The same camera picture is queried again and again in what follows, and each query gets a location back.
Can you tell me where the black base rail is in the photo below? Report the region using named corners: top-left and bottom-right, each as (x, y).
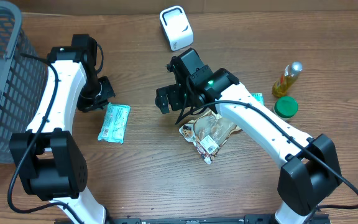
top-left (54, 213), bottom-right (331, 224)

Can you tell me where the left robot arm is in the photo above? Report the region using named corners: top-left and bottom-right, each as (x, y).
top-left (7, 34), bottom-right (115, 223)

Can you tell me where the yellow liquid bottle grey cap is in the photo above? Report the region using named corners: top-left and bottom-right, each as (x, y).
top-left (272, 61), bottom-right (303, 98)

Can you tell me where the white barcode scanner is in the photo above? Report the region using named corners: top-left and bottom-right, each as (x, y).
top-left (159, 6), bottom-right (194, 51)

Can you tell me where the brown white snack pouch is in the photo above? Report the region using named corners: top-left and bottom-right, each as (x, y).
top-left (179, 110), bottom-right (241, 164)

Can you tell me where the grey plastic shopping basket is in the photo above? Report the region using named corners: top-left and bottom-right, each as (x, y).
top-left (0, 1), bottom-right (47, 164)

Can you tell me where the small teal tissue pack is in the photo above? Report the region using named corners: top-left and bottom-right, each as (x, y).
top-left (252, 93), bottom-right (264, 105)

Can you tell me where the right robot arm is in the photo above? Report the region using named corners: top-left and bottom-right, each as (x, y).
top-left (155, 48), bottom-right (342, 223)

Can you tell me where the green lid jar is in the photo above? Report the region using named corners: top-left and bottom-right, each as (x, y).
top-left (273, 96), bottom-right (299, 121)

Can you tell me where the large teal wipes pack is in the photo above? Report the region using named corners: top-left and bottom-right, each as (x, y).
top-left (98, 103), bottom-right (131, 144)

